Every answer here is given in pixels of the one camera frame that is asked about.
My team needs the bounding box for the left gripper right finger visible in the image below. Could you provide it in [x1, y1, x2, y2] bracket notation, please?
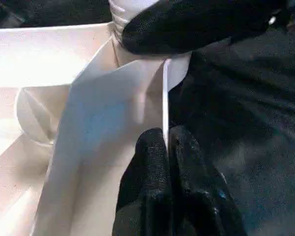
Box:
[168, 125, 247, 236]

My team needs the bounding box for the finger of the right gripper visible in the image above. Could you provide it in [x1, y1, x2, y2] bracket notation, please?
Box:
[121, 0, 288, 56]

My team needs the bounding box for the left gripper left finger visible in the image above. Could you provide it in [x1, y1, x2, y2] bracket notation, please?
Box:
[112, 128, 174, 236]

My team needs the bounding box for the white plastic table leg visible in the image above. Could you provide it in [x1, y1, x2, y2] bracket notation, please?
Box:
[110, 0, 160, 50]

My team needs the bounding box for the white plastic table top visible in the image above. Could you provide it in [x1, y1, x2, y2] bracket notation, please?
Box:
[0, 22, 193, 236]

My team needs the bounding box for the black plastic mat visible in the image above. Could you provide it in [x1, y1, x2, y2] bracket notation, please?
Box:
[0, 0, 295, 236]

